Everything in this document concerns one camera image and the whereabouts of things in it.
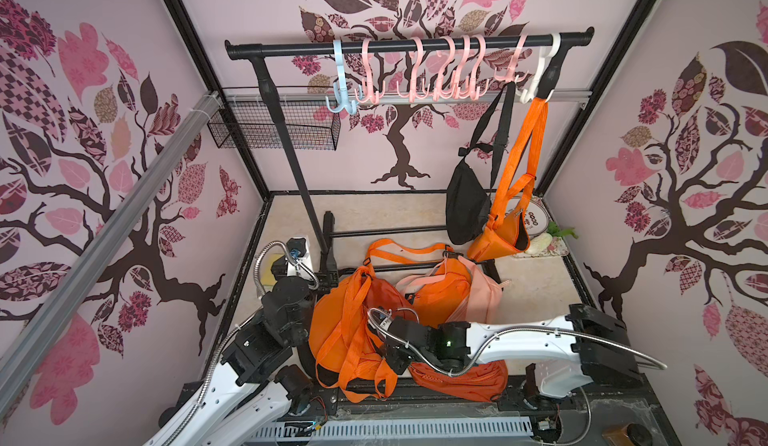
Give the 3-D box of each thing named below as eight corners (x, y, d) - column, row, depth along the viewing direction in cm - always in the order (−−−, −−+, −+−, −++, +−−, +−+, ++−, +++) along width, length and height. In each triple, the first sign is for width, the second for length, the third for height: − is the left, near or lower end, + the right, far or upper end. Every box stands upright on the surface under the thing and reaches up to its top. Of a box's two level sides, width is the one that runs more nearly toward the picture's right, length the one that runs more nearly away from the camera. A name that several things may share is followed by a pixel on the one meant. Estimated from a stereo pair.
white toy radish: (529, 260, 102) (534, 253, 98) (519, 251, 105) (524, 243, 101) (553, 247, 106) (558, 239, 102) (543, 238, 108) (548, 230, 105)
